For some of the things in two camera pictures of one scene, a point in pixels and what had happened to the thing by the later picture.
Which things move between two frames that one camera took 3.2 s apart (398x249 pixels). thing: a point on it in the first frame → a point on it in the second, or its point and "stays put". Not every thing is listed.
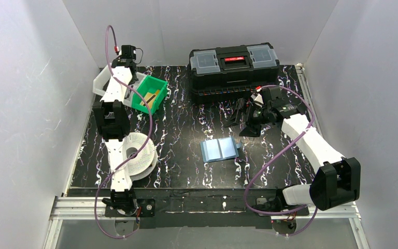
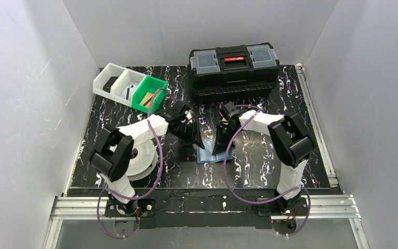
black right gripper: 249,114 → 226,129
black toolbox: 228,74 stays put
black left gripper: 127,52 → 188,128
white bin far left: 100,82 stays put
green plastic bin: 154,90 stays put
